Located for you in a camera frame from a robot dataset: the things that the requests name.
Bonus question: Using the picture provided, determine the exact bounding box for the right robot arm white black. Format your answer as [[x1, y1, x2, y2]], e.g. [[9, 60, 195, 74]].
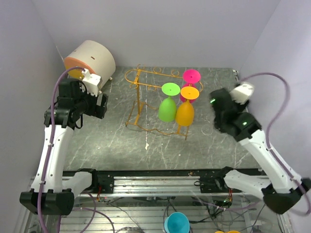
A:
[[209, 88, 311, 215]]

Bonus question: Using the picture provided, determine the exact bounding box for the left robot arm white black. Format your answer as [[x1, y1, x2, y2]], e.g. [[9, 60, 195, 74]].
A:
[[19, 78, 108, 216]]

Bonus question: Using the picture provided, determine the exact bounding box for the orange plastic wine glass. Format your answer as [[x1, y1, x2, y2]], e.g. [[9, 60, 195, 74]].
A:
[[175, 86, 200, 127]]

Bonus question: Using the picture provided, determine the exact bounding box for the white cylindrical bread box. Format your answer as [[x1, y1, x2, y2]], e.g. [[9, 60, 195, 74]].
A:
[[64, 40, 116, 88]]

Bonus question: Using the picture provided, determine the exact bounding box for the clear plastic wine glass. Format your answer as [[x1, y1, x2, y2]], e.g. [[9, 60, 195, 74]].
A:
[[201, 116, 218, 136]]

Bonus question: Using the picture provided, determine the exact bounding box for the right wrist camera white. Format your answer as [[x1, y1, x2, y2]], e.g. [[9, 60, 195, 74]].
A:
[[229, 82, 255, 104]]

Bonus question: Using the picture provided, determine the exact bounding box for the green plastic wine glass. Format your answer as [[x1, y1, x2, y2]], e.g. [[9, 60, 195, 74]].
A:
[[158, 83, 180, 122]]

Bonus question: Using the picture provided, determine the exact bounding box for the teal plastic cup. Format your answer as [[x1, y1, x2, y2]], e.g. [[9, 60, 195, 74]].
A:
[[164, 212, 190, 233]]

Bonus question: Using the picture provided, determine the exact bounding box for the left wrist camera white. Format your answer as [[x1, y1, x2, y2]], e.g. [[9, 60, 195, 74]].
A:
[[82, 68, 102, 97]]

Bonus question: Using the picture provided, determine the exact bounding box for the gold wire wine glass rack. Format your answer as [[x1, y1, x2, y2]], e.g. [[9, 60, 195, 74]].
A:
[[124, 65, 204, 138]]

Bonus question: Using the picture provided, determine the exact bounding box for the orange cup below table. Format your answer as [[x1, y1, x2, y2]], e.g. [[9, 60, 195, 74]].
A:
[[214, 231, 240, 233]]

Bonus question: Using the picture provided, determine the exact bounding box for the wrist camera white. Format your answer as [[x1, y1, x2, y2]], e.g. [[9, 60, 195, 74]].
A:
[[229, 82, 255, 104], [82, 68, 102, 97]]

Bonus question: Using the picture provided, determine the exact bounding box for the pink plastic wine glass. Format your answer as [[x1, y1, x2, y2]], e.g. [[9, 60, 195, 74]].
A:
[[180, 69, 201, 103]]

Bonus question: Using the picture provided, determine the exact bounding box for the aluminium rail frame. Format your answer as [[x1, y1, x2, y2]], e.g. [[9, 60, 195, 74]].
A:
[[29, 176, 280, 197]]

